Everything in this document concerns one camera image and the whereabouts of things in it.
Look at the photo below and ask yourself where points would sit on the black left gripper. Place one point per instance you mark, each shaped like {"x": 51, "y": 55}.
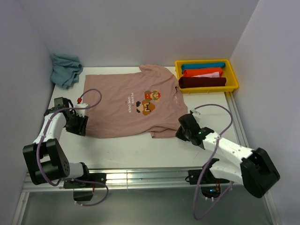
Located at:
{"x": 80, "y": 130}

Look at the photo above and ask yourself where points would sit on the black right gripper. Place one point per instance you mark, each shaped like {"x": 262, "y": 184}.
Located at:
{"x": 179, "y": 135}

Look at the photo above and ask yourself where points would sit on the pink printed t-shirt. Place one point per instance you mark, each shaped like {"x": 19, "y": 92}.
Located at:
{"x": 135, "y": 103}

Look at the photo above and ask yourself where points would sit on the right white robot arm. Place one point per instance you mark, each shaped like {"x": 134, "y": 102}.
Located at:
{"x": 253, "y": 169}

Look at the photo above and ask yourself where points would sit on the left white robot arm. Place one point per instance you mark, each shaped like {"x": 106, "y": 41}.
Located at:
{"x": 45, "y": 155}

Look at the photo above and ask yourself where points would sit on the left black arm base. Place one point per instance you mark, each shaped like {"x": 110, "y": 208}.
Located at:
{"x": 83, "y": 192}

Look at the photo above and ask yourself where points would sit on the rolled maroon t-shirt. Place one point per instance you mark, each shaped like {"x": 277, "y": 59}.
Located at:
{"x": 199, "y": 82}

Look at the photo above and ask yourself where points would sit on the crumpled teal t-shirt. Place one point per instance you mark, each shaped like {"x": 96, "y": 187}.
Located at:
{"x": 65, "y": 70}

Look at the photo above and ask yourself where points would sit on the yellow plastic bin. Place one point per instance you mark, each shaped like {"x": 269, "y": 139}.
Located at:
{"x": 228, "y": 73}

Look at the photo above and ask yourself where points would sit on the rolled orange t-shirt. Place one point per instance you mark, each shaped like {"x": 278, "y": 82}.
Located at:
{"x": 212, "y": 72}

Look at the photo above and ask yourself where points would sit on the rolled blue t-shirt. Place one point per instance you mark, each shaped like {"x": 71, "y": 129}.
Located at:
{"x": 203, "y": 65}

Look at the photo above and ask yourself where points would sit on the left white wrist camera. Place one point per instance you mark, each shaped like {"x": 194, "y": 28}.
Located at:
{"x": 81, "y": 109}

